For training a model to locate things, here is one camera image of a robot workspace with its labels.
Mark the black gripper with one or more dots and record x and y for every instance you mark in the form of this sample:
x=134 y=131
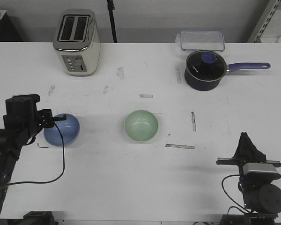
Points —
x=22 y=114
x=246 y=147

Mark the blue bowl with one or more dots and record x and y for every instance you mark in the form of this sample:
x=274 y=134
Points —
x=69 y=128

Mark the light green bowl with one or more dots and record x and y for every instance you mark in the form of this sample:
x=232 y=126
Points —
x=141 y=125

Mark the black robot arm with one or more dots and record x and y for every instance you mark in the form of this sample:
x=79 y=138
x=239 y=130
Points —
x=262 y=199
x=106 y=176

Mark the cream two-slot toaster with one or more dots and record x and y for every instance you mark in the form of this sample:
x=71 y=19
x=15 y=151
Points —
x=76 y=42

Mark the dark blue saucepan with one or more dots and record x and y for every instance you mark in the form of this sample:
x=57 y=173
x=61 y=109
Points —
x=209 y=85

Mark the glass pot lid blue knob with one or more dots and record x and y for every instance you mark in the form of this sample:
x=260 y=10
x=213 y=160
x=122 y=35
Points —
x=206 y=65

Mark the black tripod pole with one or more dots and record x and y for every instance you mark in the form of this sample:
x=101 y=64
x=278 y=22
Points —
x=111 y=7

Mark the clear plastic food container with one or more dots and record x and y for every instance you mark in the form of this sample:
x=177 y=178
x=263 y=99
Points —
x=192 y=40

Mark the white slotted shelf upright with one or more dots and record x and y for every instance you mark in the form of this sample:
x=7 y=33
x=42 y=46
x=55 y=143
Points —
x=268 y=27

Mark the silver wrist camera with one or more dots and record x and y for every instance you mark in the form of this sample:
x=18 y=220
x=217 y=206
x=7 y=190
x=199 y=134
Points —
x=259 y=168

